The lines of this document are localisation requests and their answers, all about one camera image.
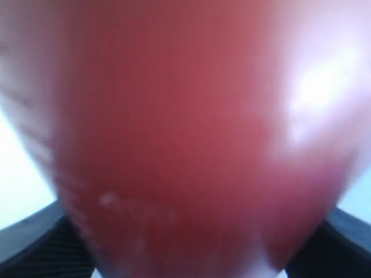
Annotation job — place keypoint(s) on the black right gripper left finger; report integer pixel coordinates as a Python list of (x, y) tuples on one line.
[(44, 244)]

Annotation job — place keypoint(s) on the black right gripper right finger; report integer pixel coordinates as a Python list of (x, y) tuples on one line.
[(340, 247)]

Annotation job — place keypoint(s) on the red sauce squeeze bottle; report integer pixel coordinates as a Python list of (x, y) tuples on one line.
[(191, 138)]

